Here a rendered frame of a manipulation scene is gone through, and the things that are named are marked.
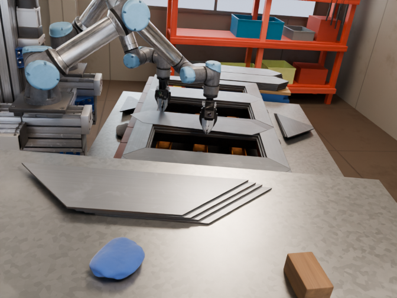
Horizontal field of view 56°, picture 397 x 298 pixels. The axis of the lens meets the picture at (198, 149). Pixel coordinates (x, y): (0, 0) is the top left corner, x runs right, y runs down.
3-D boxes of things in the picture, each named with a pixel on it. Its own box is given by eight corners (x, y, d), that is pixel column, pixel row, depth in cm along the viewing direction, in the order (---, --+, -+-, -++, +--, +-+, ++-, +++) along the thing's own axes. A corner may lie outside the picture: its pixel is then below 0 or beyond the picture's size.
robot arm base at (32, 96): (19, 104, 155) (16, 81, 150) (29, 92, 168) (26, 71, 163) (58, 106, 157) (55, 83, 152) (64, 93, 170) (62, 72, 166)
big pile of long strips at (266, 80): (280, 77, 315) (282, 70, 312) (290, 93, 280) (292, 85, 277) (187, 68, 313) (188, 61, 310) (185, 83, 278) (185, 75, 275)
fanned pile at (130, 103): (146, 97, 275) (146, 93, 274) (138, 119, 241) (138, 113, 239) (130, 96, 275) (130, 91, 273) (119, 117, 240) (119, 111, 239)
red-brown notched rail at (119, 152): (154, 84, 277) (155, 77, 274) (101, 226, 134) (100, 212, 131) (149, 84, 277) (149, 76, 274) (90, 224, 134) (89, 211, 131)
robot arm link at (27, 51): (54, 72, 165) (51, 41, 159) (57, 81, 154) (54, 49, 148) (24, 73, 160) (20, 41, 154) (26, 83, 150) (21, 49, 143)
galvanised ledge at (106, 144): (149, 97, 286) (149, 93, 285) (112, 194, 171) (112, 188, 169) (123, 94, 285) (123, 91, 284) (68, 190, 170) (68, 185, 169)
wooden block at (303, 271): (282, 269, 84) (286, 252, 81) (307, 267, 85) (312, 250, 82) (301, 307, 75) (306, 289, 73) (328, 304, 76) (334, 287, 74)
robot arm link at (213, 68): (201, 60, 175) (217, 59, 178) (199, 82, 180) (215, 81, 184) (208, 64, 169) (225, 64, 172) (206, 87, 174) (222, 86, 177)
